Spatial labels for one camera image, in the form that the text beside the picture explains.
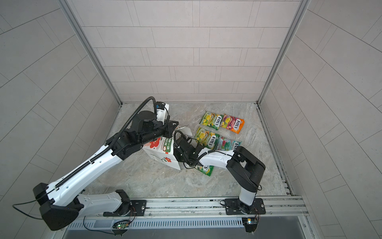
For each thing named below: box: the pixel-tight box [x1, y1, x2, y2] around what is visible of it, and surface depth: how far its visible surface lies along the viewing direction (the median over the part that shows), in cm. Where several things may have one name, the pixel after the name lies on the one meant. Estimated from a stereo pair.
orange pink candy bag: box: [220, 114, 246, 134], surface depth 103 cm
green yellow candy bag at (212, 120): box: [198, 111, 224, 131], surface depth 104 cm
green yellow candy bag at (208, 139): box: [194, 126, 221, 150], surface depth 96 cm
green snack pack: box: [194, 165, 215, 177], surface depth 84 cm
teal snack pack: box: [215, 136, 242, 151], surface depth 93 cm
